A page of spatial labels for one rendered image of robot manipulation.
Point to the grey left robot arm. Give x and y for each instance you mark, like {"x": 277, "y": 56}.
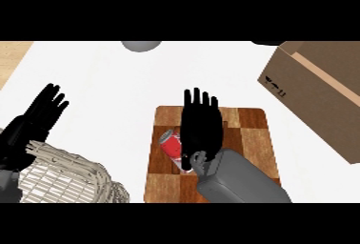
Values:
{"x": 10, "y": 187}

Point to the checkered wooden cutting board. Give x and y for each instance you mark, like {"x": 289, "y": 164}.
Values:
{"x": 253, "y": 139}

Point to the pale wicker basket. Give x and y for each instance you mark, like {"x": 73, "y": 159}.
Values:
{"x": 66, "y": 178}

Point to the grey round object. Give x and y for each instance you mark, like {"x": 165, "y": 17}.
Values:
{"x": 141, "y": 46}

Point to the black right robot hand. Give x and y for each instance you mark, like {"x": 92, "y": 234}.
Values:
{"x": 202, "y": 127}

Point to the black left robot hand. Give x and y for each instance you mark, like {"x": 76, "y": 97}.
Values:
{"x": 29, "y": 127}

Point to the red can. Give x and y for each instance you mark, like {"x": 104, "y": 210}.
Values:
{"x": 172, "y": 146}

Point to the brown cardboard box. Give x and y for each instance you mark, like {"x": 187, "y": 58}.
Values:
{"x": 315, "y": 98}

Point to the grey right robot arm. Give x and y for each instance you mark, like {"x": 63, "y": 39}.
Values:
{"x": 234, "y": 178}

